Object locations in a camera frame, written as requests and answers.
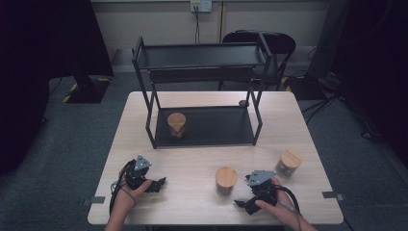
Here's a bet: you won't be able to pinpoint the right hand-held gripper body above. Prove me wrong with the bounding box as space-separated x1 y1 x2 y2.
245 169 279 207

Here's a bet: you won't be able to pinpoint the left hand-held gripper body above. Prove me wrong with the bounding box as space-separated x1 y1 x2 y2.
123 154 153 191

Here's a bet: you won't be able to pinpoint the wooden-lid jar of red dates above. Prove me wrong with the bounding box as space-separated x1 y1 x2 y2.
215 166 239 196

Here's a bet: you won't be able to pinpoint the black metal two-tier shelf rack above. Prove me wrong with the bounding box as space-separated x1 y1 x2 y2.
132 32 273 150

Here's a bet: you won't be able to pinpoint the person's left hand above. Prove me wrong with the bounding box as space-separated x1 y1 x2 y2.
112 179 154 214

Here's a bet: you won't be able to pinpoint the person's right hand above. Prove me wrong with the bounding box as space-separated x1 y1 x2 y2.
254 177 301 225

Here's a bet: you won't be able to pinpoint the grey tape strip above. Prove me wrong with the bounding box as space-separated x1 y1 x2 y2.
321 191 345 201
81 195 106 206

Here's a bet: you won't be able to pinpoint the black stand base yellow stripes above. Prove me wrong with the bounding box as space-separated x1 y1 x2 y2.
62 75 112 104
282 75 325 100

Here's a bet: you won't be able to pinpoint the black chair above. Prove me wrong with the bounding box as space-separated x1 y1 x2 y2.
217 29 297 92

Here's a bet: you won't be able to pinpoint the dark curtain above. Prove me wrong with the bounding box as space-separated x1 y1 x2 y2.
0 0 115 176
307 0 408 158

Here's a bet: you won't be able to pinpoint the right hand-held gripper cable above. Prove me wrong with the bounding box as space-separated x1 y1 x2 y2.
275 185 303 231

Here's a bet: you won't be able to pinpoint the black floor cables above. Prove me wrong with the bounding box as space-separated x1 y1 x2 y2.
301 92 383 139

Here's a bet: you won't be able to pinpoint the black wall socket cable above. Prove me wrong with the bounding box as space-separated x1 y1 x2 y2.
193 6 201 44

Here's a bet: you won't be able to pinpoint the white wall socket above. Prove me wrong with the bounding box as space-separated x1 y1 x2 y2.
190 0 213 13

